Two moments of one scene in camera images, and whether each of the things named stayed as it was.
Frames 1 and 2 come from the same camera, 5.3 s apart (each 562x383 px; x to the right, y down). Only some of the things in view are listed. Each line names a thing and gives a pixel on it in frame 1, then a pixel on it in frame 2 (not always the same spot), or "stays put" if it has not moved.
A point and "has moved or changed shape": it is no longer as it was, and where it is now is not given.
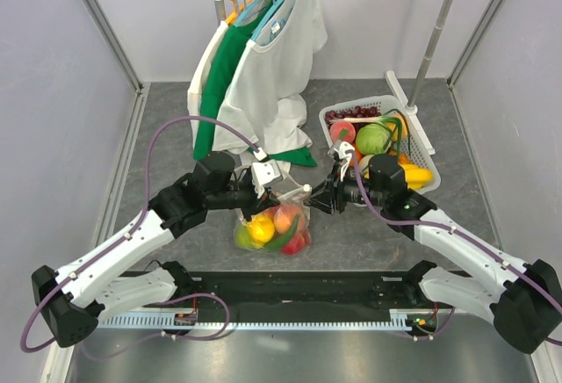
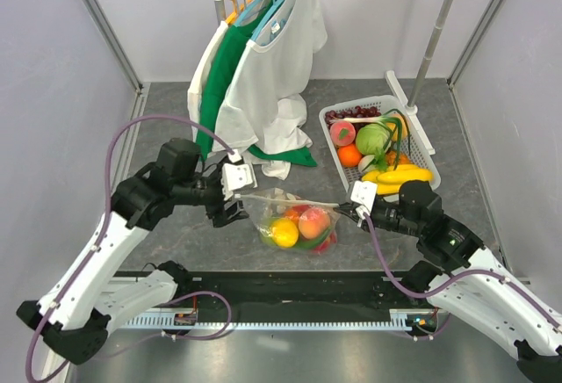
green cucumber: (279, 240) to (317, 241)
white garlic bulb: (364, 162) stays put
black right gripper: (332, 189) to (348, 209)
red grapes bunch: (357, 112) stays put
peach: (343, 131) stays put
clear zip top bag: (284, 228) has moved or changed shape
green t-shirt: (229, 46) stays put
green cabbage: (371, 139) stays put
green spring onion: (391, 117) stays put
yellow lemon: (260, 230) to (284, 233)
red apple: (294, 245) to (330, 240)
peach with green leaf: (284, 218) to (314, 222)
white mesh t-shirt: (264, 85) stays put
